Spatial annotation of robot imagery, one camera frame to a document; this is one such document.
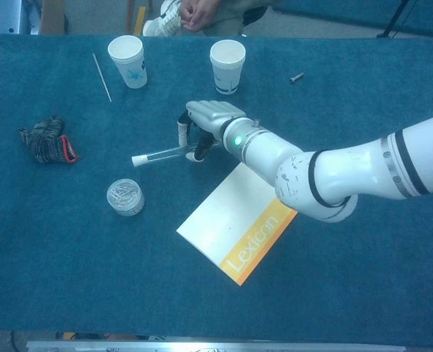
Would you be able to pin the grey metal bolt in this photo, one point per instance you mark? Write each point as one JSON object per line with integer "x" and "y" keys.
{"x": 296, "y": 78}

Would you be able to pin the white cup blue splash print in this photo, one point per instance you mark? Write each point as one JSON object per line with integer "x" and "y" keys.
{"x": 126, "y": 55}

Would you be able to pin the white yellow Lexicon book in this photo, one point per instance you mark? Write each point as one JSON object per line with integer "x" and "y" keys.
{"x": 227, "y": 223}

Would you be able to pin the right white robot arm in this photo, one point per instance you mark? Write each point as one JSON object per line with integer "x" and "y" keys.
{"x": 329, "y": 172}

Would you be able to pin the clear round paper clip box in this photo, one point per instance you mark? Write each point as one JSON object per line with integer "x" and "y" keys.
{"x": 125, "y": 198}

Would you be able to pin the brown cardboard panel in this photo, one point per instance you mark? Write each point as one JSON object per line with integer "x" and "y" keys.
{"x": 53, "y": 16}

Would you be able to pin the black tripod leg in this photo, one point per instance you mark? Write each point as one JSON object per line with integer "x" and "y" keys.
{"x": 393, "y": 18}

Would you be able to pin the blue felt table cover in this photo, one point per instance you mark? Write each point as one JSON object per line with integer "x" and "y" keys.
{"x": 348, "y": 275}

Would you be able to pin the seated bystander person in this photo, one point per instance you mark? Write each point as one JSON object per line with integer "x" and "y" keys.
{"x": 201, "y": 12}

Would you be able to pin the grey metal cabinet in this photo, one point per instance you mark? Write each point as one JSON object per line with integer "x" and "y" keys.
{"x": 23, "y": 16}

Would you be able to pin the grey knitted glove red cuff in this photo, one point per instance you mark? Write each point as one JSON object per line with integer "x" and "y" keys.
{"x": 44, "y": 143}

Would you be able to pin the white cup blue stripe print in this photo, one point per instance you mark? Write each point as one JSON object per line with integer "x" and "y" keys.
{"x": 228, "y": 66}

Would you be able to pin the aluminium frame rail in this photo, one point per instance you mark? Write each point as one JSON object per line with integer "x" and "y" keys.
{"x": 216, "y": 346}

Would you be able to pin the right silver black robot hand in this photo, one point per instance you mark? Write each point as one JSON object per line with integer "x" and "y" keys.
{"x": 212, "y": 111}

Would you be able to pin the clear glass test tube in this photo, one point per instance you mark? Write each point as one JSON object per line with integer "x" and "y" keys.
{"x": 165, "y": 154}

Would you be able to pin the white sneaker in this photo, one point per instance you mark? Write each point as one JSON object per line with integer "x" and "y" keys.
{"x": 163, "y": 23}

